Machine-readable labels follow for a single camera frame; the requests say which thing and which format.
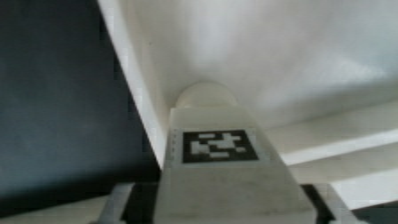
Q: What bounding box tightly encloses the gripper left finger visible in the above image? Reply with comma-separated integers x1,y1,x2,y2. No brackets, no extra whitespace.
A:
91,182,159,224

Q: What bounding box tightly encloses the white table leg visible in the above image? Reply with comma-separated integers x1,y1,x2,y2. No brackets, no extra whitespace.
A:
153,82,317,224

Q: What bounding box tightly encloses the white square table top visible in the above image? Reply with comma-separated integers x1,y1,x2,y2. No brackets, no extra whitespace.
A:
97,0,398,164

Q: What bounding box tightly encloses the white front fence bar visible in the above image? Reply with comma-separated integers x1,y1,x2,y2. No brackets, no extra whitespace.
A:
0,143,398,224

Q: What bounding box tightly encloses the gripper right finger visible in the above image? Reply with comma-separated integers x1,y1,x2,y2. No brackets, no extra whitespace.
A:
301,183,370,224

